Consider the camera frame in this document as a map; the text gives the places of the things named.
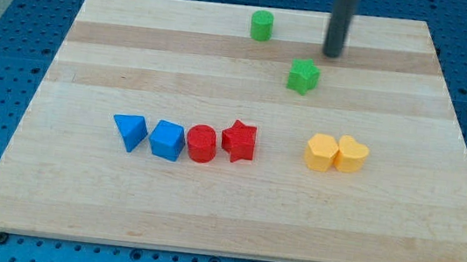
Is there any red star block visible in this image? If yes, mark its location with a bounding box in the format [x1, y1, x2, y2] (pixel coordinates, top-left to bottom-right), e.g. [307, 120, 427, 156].
[221, 120, 258, 163]

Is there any green star block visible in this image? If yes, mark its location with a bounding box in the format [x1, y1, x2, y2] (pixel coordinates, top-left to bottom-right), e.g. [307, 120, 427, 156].
[287, 59, 321, 96]

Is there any red cylinder block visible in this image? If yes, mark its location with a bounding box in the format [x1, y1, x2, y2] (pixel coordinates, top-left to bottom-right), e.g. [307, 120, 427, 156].
[187, 124, 217, 163]

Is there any light wooden board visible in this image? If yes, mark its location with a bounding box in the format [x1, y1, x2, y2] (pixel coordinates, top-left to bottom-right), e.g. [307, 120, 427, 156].
[0, 0, 467, 262]

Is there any blue cube block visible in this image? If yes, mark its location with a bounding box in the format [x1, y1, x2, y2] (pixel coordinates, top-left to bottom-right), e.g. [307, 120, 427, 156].
[149, 120, 185, 161]

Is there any yellow hexagon block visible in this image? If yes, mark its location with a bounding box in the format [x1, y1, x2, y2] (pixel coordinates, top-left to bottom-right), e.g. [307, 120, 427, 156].
[303, 133, 339, 172]

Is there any blue triangle block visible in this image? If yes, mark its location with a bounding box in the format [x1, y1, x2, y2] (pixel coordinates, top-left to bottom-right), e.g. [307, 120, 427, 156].
[113, 114, 148, 152]

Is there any green cylinder block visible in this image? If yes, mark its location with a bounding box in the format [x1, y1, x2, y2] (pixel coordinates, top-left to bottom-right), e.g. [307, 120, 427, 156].
[250, 10, 274, 42]

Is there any yellow heart block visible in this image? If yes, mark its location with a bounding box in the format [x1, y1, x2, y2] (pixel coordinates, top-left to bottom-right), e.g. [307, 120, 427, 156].
[334, 135, 370, 173]

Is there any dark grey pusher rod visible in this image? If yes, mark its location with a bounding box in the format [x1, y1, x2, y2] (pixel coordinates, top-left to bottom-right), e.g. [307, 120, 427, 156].
[322, 0, 359, 59]

